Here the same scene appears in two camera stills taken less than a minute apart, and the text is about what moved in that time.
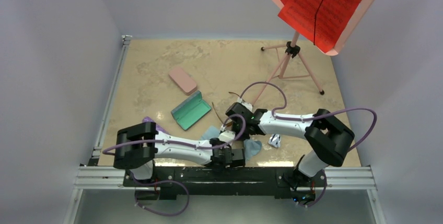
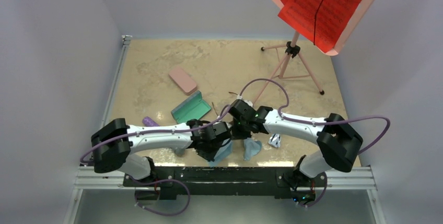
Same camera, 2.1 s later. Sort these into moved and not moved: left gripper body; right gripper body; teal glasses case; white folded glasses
Moved: left gripper body
Not moved: teal glasses case; white folded glasses; right gripper body
